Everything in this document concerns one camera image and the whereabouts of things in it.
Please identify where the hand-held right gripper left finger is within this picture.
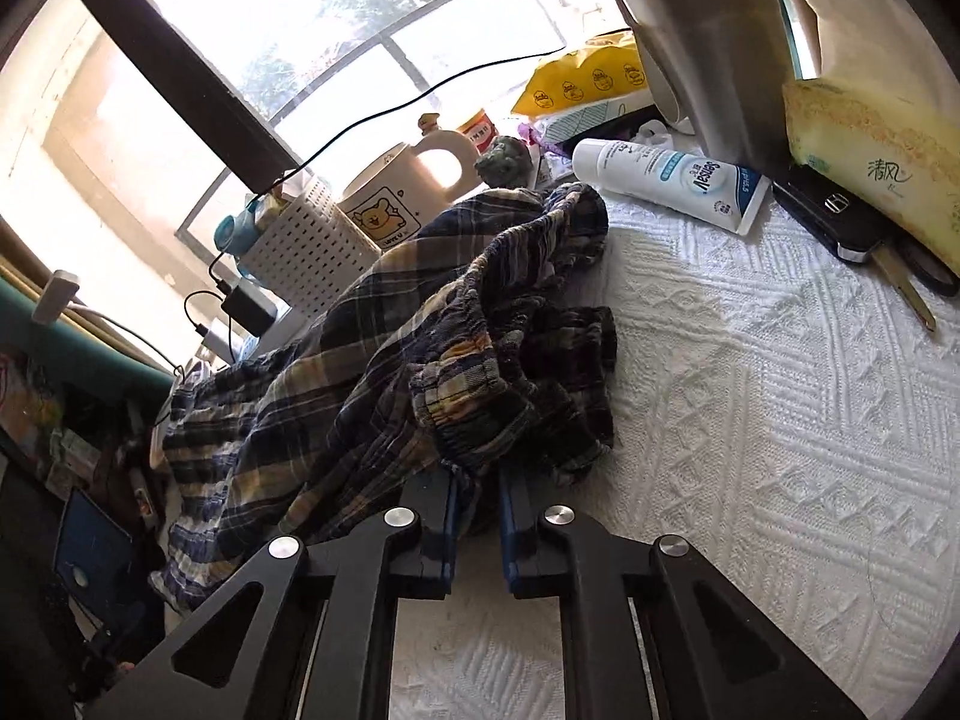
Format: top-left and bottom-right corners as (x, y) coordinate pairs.
(86, 465), (460, 720)

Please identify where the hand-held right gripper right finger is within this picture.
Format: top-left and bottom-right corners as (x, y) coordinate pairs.
(499, 465), (872, 720)

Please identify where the plaid flannel shirt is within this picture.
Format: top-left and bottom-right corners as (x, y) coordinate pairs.
(148, 184), (620, 612)

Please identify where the white textured table cloth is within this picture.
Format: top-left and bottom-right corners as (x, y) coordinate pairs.
(296, 184), (960, 720)

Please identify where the silver power bank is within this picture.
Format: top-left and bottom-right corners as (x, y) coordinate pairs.
(199, 317), (261, 362)

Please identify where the black charger adapter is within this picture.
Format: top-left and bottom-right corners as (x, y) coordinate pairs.
(221, 281), (280, 336)

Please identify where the white perforated basket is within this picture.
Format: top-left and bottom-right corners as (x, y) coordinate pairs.
(238, 176), (383, 320)

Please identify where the tablet with blue screen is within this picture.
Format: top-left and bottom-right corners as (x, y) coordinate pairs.
(52, 487), (137, 610)

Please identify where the blue round gadget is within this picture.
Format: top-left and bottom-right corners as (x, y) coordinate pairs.
(214, 210), (261, 254)

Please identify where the green stone figurine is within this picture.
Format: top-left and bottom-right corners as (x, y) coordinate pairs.
(476, 135), (538, 188)

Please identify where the white lotion tube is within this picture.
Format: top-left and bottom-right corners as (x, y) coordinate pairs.
(571, 138), (773, 235)

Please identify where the small red label can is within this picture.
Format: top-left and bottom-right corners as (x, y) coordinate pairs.
(457, 111), (500, 158)

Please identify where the white wipes packet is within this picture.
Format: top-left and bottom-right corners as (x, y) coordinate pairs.
(536, 94), (662, 142)

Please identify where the black car key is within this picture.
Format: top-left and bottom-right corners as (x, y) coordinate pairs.
(772, 176), (938, 332)

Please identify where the yellow duck print packet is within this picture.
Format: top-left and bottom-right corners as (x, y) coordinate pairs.
(511, 30), (653, 119)

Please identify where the steel kettle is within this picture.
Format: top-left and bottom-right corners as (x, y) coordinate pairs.
(589, 0), (822, 166)

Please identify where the yellow tissue pack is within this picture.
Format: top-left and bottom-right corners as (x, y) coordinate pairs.
(781, 0), (960, 278)

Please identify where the white adapter cable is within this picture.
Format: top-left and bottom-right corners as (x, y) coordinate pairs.
(69, 302), (186, 377)

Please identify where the black charger cable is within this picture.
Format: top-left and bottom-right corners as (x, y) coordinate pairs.
(184, 34), (568, 338)

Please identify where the brown window frame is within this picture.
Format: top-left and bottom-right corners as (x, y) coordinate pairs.
(66, 0), (302, 190)

